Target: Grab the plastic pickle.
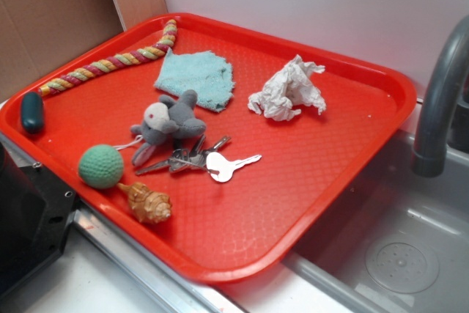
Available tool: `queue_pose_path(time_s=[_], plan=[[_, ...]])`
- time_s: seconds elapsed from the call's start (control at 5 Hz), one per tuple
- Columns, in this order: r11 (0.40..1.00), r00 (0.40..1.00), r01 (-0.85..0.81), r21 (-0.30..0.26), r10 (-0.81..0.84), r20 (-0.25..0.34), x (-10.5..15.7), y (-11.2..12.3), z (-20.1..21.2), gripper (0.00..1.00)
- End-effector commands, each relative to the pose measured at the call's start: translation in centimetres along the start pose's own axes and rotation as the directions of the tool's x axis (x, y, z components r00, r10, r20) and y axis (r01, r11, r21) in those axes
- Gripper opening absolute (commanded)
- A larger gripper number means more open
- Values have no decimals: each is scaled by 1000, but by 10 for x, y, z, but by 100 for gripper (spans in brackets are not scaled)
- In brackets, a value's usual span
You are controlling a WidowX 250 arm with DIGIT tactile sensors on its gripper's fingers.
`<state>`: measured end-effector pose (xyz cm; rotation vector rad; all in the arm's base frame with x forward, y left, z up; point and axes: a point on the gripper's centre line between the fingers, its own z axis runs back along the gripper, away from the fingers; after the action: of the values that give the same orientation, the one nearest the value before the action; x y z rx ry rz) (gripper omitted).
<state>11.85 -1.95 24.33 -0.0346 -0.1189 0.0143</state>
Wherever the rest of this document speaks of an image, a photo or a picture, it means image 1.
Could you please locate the crumpled white paper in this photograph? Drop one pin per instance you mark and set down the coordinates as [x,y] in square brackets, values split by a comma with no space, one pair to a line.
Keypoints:
[287,90]

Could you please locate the light blue cloth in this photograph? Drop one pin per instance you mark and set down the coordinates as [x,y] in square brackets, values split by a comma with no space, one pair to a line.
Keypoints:
[208,74]

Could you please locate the brown sea shell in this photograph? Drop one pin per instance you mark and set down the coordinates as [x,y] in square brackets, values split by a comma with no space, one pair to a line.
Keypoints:
[148,206]

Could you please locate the red plastic tray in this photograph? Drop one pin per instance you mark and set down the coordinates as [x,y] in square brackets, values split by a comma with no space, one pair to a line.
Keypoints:
[221,232]

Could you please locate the multicolour twisted rope toy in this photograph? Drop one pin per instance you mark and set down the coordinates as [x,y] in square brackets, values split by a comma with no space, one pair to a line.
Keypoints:
[113,63]

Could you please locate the grey plush mouse toy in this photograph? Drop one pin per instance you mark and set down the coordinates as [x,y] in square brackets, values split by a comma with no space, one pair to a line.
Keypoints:
[167,118]

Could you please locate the green knitted ball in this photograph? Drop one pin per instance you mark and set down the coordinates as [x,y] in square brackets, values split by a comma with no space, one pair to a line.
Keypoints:
[101,167]

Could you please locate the grey plastic sink basin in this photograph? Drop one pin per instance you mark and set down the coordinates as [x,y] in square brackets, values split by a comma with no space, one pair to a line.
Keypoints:
[393,241]

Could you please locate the grey toy faucet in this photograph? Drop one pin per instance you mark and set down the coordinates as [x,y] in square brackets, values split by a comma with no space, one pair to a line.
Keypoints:
[443,121]

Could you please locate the dark green plastic pickle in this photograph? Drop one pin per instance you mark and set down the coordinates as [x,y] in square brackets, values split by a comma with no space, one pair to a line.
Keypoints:
[32,115]

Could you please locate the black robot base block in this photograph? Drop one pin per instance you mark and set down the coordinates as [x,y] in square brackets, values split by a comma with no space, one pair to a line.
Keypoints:
[36,212]

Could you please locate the brown cardboard panel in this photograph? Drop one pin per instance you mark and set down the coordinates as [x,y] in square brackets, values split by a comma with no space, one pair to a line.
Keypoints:
[38,36]

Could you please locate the silver key bunch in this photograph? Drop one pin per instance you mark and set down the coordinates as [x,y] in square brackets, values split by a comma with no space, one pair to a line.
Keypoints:
[196,158]

